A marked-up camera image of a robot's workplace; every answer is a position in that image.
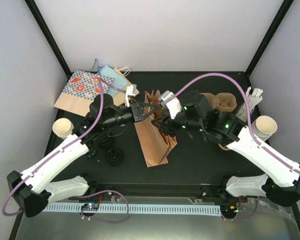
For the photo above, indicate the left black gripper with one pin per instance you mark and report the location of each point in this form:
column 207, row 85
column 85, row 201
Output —
column 137, row 111

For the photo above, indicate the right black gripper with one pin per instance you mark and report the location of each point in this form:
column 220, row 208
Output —
column 167, row 128

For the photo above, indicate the brown paper bag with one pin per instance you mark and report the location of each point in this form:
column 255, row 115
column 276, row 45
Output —
column 154, row 144

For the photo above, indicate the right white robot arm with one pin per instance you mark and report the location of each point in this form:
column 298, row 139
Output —
column 280, row 181

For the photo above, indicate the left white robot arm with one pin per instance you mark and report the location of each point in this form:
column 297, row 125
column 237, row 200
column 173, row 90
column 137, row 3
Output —
column 33, row 189

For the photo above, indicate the tan paper bag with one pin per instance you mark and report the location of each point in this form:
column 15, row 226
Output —
column 119, row 97

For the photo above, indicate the light blue paper bag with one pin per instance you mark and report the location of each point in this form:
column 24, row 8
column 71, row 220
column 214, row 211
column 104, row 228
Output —
column 118, row 80

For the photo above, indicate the far black lid stack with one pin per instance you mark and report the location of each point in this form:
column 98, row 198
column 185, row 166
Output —
column 105, row 142

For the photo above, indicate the black lid stack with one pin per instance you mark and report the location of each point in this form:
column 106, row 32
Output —
column 114, row 156
column 105, row 142

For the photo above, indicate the near black lid stack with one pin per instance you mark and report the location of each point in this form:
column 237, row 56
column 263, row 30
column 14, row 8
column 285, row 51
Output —
column 114, row 156

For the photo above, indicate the far pulp cup carrier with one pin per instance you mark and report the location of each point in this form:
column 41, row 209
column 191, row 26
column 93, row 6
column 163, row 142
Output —
column 222, row 102

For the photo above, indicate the blue checkered paper bag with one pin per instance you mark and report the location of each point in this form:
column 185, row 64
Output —
column 81, row 90

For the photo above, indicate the left paper cup stack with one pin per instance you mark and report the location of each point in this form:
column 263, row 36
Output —
column 62, row 128

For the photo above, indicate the paper cup stack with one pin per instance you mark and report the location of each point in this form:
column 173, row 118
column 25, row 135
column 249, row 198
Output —
column 264, row 127
column 62, row 128

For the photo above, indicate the white straws in holder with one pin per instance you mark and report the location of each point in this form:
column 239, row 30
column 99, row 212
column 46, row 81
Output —
column 254, row 97

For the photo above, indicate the right paper cup stack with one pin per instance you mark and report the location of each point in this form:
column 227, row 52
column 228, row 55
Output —
column 264, row 127

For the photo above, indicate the small circuit board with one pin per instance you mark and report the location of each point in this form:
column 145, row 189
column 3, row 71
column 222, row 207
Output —
column 89, row 207

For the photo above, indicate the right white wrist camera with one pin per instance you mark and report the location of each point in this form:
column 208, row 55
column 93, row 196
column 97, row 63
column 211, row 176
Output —
column 171, row 103

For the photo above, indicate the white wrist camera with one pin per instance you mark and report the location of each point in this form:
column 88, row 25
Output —
column 129, row 93
column 171, row 103

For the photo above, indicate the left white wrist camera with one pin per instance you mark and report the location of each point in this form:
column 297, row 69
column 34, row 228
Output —
column 129, row 93

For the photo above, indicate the light blue cable duct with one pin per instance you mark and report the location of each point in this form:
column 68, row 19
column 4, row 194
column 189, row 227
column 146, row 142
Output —
column 142, row 209

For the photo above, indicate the left black frame post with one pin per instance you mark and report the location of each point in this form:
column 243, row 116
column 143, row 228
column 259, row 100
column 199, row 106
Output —
column 38, row 17

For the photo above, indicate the black frame post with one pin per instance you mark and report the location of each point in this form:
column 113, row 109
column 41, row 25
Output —
column 272, row 29
column 38, row 17

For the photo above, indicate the right black frame post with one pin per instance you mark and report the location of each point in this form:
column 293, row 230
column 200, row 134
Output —
column 272, row 29

